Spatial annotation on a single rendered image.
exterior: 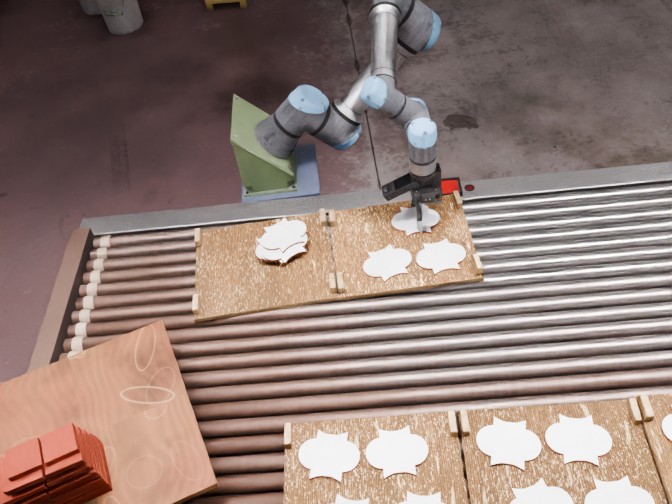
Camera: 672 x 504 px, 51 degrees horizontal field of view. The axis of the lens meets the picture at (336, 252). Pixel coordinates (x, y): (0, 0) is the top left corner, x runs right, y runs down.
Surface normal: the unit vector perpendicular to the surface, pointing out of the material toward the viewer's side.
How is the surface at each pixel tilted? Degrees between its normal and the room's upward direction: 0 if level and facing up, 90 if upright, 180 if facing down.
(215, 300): 0
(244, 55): 0
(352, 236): 0
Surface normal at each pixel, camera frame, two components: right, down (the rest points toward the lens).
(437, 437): -0.11, -0.67
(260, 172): 0.06, 0.73
